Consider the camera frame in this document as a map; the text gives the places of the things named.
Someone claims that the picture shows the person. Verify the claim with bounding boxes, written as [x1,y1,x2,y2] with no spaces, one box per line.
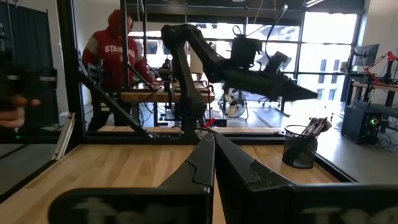
[81,8,158,132]

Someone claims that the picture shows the wooden workbench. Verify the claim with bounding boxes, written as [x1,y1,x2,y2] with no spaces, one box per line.
[120,81,216,128]

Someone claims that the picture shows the black computer tower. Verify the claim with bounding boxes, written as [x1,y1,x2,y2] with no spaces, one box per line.
[340,100,386,146]

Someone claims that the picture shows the red articulated desk lamp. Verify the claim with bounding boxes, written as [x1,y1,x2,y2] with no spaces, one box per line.
[364,50,398,85]

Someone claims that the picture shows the black aluminium table frame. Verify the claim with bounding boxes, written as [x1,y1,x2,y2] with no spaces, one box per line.
[0,0,357,203]

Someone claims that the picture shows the black curtain partition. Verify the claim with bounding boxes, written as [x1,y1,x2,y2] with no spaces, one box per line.
[0,2,59,74]

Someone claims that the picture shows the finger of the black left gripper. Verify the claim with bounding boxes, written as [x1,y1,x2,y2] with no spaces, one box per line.
[269,78,319,103]

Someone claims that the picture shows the black mesh pen cup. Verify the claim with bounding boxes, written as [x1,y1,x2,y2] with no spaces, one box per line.
[281,124,319,170]

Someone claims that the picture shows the person's hand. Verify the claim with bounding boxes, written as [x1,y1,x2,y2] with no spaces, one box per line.
[0,95,42,129]

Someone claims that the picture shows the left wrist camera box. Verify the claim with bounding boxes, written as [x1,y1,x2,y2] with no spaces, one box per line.
[263,50,292,75]

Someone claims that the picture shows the thin black makeup brush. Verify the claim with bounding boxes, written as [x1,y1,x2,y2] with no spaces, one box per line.
[298,123,318,138]

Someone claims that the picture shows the silver aluminium bar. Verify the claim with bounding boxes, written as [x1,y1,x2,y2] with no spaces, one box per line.
[53,111,77,162]

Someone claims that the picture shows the small black monitor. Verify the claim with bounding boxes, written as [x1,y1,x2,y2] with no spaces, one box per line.
[353,43,381,68]

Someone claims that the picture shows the wooden desk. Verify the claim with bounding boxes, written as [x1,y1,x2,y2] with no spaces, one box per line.
[345,80,398,108]

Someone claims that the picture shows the thick black-handled makeup brush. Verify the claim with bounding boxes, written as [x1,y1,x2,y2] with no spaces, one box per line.
[303,119,323,135]

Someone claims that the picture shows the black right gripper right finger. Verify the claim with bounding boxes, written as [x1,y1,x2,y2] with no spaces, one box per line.
[214,133,398,224]

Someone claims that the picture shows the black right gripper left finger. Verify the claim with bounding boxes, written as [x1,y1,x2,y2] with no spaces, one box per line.
[47,133,216,224]

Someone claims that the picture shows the black blurred device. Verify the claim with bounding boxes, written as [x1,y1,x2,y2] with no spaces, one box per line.
[0,58,59,103]

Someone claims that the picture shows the black floor fan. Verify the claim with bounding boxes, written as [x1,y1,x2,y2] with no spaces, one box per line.
[218,88,250,122]

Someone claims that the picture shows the fluffy powder makeup brush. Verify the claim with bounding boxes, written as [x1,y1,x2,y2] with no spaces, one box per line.
[318,116,333,131]

